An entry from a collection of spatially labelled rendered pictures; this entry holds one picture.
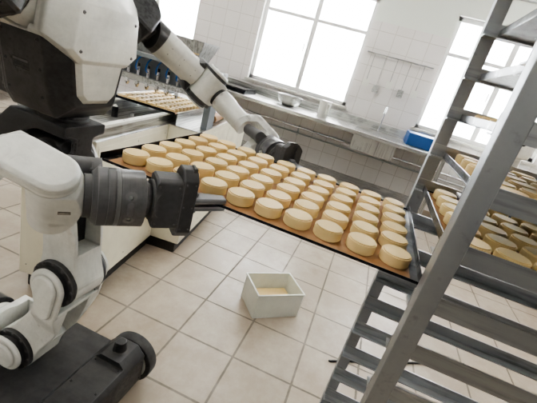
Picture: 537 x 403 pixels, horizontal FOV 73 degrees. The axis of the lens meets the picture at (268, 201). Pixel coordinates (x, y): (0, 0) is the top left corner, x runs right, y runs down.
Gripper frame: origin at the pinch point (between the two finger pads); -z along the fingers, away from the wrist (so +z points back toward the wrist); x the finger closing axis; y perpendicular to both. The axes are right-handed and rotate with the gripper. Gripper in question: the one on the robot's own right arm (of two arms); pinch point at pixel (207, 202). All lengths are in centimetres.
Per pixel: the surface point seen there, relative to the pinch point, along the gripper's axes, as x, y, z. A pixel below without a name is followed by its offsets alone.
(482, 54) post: 38, 2, -56
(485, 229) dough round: 7.6, -21.6, -43.9
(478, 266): 6.1, -30.2, -29.5
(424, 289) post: 1.1, -28.3, -23.3
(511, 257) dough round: 7.8, -30.7, -36.0
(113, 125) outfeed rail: -17, 113, 4
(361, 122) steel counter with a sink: -14, 306, -306
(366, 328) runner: -38, 2, -57
